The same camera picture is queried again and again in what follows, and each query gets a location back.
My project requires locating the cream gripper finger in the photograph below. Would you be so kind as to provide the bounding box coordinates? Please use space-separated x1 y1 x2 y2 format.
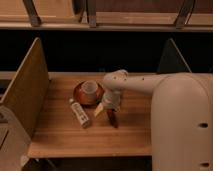
94 103 104 117

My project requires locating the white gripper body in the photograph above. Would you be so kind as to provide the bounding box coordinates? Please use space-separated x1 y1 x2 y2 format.
102 90 121 110

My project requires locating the red chili pepper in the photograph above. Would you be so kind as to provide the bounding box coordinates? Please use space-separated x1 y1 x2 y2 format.
107 109 118 128

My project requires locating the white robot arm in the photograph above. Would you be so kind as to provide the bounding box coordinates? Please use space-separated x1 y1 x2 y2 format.
101 70 213 171

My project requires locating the white ceramic cup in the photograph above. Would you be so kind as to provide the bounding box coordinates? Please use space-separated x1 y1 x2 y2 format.
81 80 98 99

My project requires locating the brown round saucer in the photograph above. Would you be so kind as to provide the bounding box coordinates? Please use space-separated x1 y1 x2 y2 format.
73 80 104 106

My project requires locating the right dark side panel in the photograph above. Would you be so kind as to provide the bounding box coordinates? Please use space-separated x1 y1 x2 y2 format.
157 38 191 74

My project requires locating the left wooden side panel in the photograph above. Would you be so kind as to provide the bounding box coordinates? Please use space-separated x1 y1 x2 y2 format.
0 38 49 137

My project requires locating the wooden back shelf rail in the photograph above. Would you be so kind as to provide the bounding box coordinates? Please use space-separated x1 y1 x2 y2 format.
0 0 213 32

